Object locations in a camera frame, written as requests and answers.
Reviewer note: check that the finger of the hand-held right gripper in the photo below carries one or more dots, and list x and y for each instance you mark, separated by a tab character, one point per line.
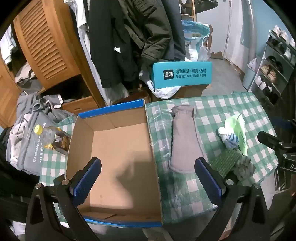
268	138
281	122

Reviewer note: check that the white plastic bag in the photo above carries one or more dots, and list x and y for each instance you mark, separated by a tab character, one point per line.
161	92

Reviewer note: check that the grey sweatshirt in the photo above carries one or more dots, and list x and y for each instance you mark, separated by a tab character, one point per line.
41	104

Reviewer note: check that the teal printed box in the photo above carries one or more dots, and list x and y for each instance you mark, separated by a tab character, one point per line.
182	74

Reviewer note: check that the navy hanging coat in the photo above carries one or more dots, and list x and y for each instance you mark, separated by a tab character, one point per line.
177	30

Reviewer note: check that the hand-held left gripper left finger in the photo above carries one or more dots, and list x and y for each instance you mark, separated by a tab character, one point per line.
89	178

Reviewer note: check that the white door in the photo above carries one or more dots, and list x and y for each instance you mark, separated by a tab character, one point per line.
233	30

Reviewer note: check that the light blue trash bin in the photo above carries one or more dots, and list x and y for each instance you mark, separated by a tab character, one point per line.
249	76

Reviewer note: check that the olive green jacket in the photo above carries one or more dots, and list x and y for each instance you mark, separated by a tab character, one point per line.
152	27

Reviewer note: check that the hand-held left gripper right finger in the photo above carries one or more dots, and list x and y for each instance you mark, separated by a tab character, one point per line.
208	180

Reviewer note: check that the blue white woven bag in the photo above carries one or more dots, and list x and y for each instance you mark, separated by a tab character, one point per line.
194	34

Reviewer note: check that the wooden louvered wardrobe door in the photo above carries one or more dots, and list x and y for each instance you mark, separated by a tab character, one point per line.
41	41

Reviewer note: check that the light green plastic bag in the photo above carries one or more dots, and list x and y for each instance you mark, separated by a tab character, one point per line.
238	129

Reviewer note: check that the wooden wardrobe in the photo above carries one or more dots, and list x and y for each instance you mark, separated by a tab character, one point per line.
76	105

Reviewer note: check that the grey patched cloth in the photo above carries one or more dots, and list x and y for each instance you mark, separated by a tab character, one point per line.
244	168

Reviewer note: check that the metal shoe rack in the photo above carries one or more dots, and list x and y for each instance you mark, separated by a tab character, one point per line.
263	60

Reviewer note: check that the blue-rimmed cardboard box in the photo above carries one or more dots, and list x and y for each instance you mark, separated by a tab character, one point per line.
115	150

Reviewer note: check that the yellow-capped oil bottle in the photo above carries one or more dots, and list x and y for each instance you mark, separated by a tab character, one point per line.
53	136

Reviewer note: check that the green bubble wrap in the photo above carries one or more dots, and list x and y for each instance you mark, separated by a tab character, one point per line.
224	162

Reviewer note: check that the wooden ladder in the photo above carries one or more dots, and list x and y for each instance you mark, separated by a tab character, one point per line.
192	9

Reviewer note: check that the grey folded clothes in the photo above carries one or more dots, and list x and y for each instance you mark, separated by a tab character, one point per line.
29	76

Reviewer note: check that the small brown cardboard box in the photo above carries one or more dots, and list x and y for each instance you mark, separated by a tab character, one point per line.
136	98

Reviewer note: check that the long grey knit sock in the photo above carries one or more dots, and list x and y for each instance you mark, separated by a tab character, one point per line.
185	139

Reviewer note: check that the green checkered tablecloth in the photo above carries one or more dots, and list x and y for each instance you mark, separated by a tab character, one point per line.
208	111

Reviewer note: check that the white blue striped sock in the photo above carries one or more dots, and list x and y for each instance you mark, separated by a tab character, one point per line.
227	139

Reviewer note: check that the black jacket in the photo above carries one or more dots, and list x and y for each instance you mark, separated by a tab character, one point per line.
108	46

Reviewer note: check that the rows of shoes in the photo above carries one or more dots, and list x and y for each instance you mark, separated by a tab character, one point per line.
270	74

